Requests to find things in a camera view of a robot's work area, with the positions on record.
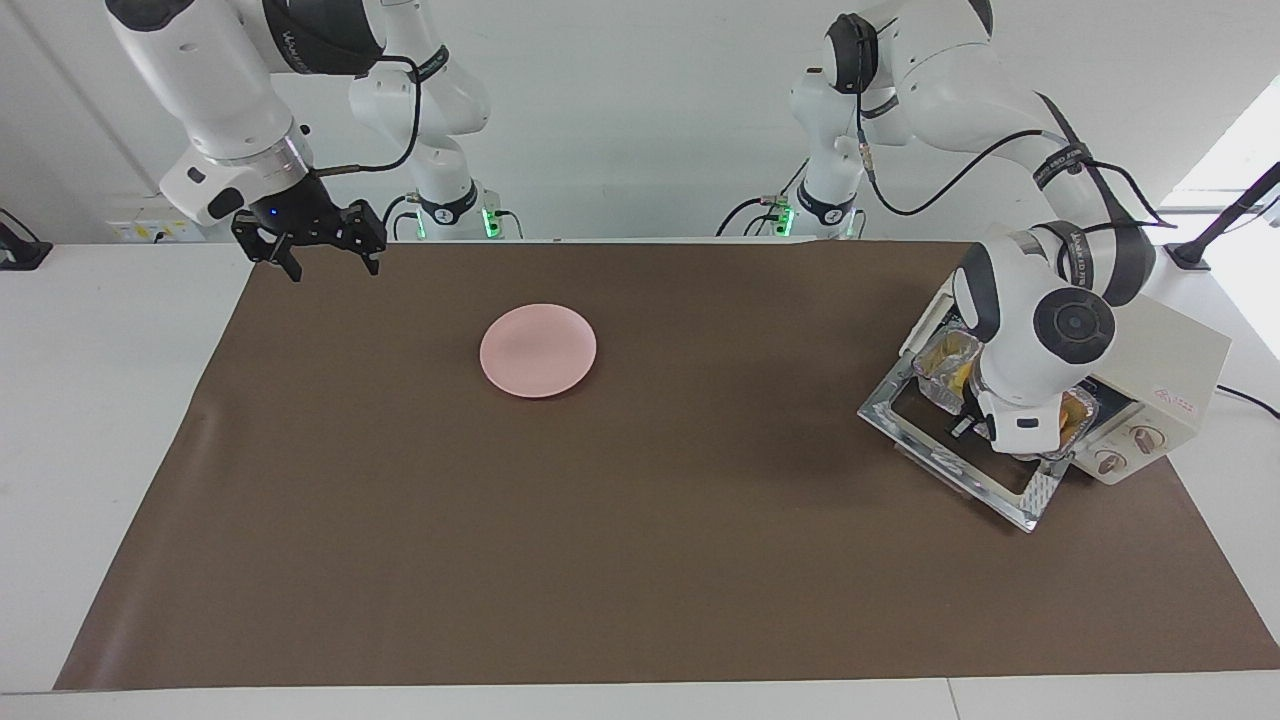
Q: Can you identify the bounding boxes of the aluminium foil baking tray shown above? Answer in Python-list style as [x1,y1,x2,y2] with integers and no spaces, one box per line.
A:
[912,325,1101,461]

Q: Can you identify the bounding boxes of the yellow ridged bread loaf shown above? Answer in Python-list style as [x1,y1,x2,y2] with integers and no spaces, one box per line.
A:
[938,350,1093,443]

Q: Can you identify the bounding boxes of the glass oven door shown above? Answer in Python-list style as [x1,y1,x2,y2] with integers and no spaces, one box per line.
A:
[858,352,1073,533]

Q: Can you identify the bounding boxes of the cream toaster oven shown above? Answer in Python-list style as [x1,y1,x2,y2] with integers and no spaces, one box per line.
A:
[858,238,1233,533]

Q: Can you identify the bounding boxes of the pink round plate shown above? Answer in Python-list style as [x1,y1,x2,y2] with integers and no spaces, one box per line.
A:
[480,302,599,399]

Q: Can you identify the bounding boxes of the small black stand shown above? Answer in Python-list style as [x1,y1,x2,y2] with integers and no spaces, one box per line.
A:
[0,208,53,271]

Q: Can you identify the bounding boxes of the black pole stand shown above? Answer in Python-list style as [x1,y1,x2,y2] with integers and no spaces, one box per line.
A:
[1165,162,1280,271]

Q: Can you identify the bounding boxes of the brown table mat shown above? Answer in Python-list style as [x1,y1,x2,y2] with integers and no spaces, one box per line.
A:
[55,240,1280,691]

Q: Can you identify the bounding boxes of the black right arm base cable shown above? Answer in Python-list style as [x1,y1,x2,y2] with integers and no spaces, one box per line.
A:
[385,190,523,241]

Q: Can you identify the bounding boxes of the black arm base cable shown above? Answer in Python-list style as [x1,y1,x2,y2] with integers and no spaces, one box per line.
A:
[385,190,523,241]
[715,155,811,239]

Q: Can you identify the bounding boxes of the white wall socket strip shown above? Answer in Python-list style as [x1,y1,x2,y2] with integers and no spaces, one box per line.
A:
[108,195,206,243]

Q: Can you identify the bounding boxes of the black oven power cable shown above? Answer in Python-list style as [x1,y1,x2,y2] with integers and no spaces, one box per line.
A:
[1215,385,1280,419]

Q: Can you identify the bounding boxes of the black left arm base cable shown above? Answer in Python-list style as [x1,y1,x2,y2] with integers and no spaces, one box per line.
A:
[715,155,811,239]

